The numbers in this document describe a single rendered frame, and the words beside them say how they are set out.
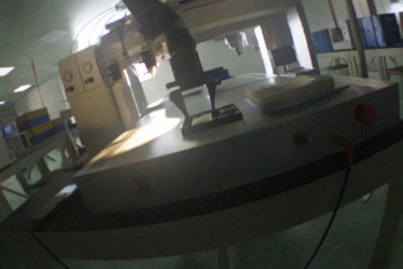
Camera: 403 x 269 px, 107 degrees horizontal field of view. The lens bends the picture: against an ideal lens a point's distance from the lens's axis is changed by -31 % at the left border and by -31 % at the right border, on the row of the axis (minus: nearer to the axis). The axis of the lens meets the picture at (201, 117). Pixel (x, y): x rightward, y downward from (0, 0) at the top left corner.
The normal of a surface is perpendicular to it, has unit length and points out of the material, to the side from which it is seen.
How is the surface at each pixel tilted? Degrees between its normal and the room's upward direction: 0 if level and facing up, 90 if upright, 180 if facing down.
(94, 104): 90
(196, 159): 90
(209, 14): 90
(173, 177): 90
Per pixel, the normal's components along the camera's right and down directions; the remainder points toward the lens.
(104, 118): -0.01, 0.22
